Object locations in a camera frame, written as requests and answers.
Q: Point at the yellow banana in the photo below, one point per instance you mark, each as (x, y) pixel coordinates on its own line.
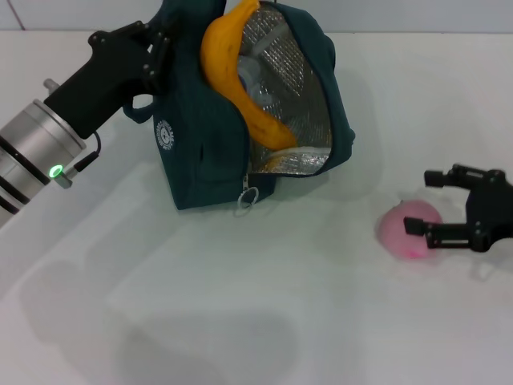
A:
(228, 68)

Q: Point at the white tablecloth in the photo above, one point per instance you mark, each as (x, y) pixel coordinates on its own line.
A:
(200, 301)

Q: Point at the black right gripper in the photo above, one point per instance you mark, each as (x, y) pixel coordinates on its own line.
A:
(493, 208)

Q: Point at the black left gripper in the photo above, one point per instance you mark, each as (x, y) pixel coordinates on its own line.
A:
(112, 72)

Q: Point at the pink peach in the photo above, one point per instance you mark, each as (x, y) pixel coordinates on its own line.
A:
(394, 236)

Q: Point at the dark blue fabric lunch bag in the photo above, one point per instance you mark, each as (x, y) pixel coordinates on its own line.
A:
(200, 168)

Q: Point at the clear blue-rimmed food container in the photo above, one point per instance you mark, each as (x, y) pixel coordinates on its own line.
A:
(250, 80)

